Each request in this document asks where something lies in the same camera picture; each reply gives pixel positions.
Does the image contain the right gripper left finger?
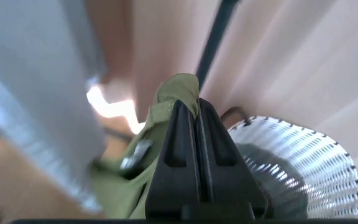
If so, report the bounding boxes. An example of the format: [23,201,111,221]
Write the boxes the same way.
[144,99,202,219]

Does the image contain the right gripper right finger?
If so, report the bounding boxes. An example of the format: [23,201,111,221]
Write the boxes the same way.
[195,98,269,219]

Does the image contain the pale grey shorts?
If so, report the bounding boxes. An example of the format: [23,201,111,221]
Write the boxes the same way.
[0,0,109,214]

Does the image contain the black clothes rack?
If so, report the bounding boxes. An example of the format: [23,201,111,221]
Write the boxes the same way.
[103,0,241,142]

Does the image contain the green garment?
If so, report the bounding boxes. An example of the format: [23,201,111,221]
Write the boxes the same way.
[90,73,202,220]

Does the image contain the white laundry basket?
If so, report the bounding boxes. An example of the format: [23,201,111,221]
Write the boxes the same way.
[221,106,358,219]

